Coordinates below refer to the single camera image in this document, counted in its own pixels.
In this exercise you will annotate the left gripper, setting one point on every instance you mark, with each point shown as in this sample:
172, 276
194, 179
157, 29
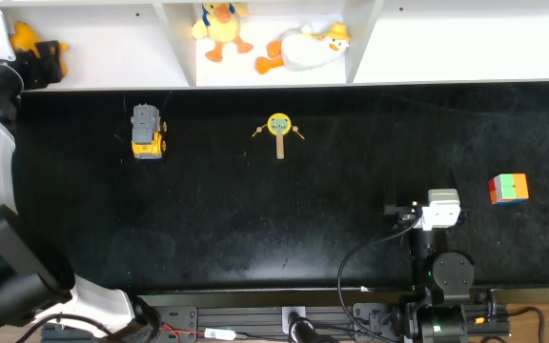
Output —
26, 71

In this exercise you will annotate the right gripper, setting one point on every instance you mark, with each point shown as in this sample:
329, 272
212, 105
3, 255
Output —
400, 213

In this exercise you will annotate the yellow rubber duck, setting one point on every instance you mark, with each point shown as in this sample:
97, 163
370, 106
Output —
23, 35

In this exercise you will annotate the many-coloured puzzle cube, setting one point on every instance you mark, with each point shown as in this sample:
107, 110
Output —
510, 188

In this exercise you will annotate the grey and yellow toy truck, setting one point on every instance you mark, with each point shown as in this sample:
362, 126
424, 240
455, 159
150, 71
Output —
147, 133

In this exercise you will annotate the yellow rattle drum toy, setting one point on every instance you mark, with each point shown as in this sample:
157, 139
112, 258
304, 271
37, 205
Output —
279, 126

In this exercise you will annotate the white shelf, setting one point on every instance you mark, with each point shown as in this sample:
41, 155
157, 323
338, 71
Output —
112, 62

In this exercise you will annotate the yellow plush duck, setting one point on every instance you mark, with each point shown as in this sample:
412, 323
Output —
222, 28

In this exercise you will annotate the white plush goose yellow hat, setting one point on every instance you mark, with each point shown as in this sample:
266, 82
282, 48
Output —
308, 50

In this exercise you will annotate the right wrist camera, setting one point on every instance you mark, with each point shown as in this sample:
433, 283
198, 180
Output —
441, 209

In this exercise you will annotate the mounting rail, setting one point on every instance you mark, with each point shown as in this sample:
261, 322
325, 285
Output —
255, 319

